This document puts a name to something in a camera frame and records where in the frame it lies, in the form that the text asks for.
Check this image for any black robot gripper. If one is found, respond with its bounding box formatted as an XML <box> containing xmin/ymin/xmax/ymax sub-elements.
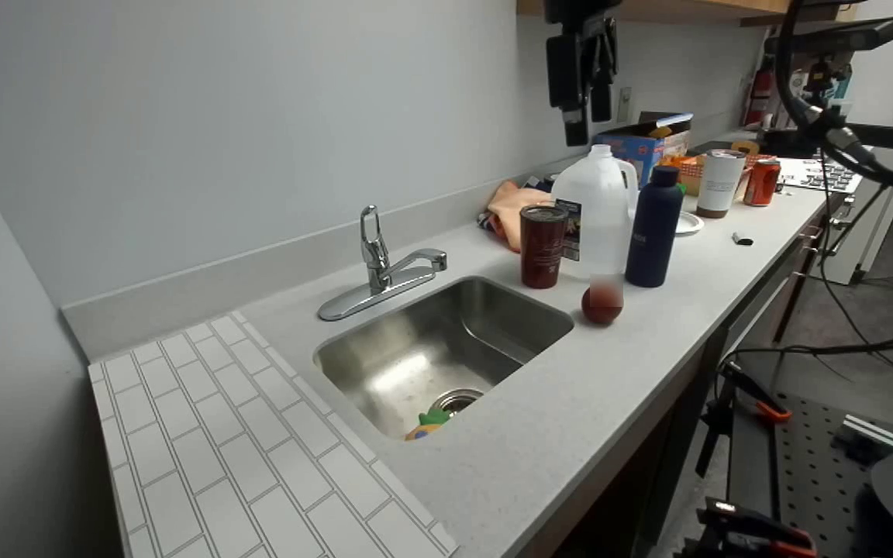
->
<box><xmin>542</xmin><ymin>0</ymin><xmax>622</xmax><ymax>147</ymax></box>

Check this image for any chrome faucet handle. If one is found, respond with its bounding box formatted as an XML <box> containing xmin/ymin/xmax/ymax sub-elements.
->
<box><xmin>361</xmin><ymin>206</ymin><xmax>387</xmax><ymax>274</ymax></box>

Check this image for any chrome faucet with base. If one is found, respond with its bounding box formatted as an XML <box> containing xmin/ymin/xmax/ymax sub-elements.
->
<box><xmin>315</xmin><ymin>202</ymin><xmax>449</xmax><ymax>327</ymax></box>

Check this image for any blue box on counter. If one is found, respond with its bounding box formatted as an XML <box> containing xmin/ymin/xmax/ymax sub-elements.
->
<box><xmin>598</xmin><ymin>134</ymin><xmax>662</xmax><ymax>184</ymax></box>

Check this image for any clear plastic gallon jug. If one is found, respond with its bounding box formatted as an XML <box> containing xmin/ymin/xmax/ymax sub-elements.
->
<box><xmin>552</xmin><ymin>142</ymin><xmax>639</xmax><ymax>280</ymax></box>

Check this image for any dark blue water bottle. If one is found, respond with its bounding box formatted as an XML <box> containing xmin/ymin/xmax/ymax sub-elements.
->
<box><xmin>626</xmin><ymin>169</ymin><xmax>682</xmax><ymax>287</ymax></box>

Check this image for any dark red tumbler cup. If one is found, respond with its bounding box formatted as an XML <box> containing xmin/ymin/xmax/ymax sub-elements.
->
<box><xmin>522</xmin><ymin>206</ymin><xmax>568</xmax><ymax>287</ymax></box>

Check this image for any peach coloured cloth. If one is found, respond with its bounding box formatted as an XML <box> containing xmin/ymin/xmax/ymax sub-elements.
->
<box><xmin>480</xmin><ymin>184</ymin><xmax>556</xmax><ymax>251</ymax></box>

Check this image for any white paper cup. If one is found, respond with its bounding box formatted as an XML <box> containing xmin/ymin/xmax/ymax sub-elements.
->
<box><xmin>698</xmin><ymin>149</ymin><xmax>748</xmax><ymax>217</ymax></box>

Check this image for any red mug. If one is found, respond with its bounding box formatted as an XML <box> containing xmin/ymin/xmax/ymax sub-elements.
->
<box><xmin>746</xmin><ymin>154</ymin><xmax>782</xmax><ymax>209</ymax></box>

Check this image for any red apple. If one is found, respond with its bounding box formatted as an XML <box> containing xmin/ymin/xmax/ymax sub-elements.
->
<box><xmin>582</xmin><ymin>285</ymin><xmax>624</xmax><ymax>327</ymax></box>

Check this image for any stainless steel sink basin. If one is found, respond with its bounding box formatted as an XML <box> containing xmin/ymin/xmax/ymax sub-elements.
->
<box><xmin>316</xmin><ymin>276</ymin><xmax>575</xmax><ymax>439</ymax></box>

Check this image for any green and orange sink item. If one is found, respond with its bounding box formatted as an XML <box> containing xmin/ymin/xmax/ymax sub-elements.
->
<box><xmin>408</xmin><ymin>405</ymin><xmax>449</xmax><ymax>439</ymax></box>

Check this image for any black perforated robot table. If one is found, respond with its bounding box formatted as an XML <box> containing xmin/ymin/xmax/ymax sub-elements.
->
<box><xmin>725</xmin><ymin>394</ymin><xmax>893</xmax><ymax>558</ymax></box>

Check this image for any white brick pattern mat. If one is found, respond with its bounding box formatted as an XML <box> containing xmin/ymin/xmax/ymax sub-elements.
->
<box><xmin>91</xmin><ymin>313</ymin><xmax>459</xmax><ymax>558</ymax></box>

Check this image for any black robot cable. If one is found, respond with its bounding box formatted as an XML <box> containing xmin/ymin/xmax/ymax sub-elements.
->
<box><xmin>773</xmin><ymin>0</ymin><xmax>893</xmax><ymax>192</ymax></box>

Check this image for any orange handled clamp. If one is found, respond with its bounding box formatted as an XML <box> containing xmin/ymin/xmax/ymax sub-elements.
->
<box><xmin>724</xmin><ymin>361</ymin><xmax>793</xmax><ymax>425</ymax></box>

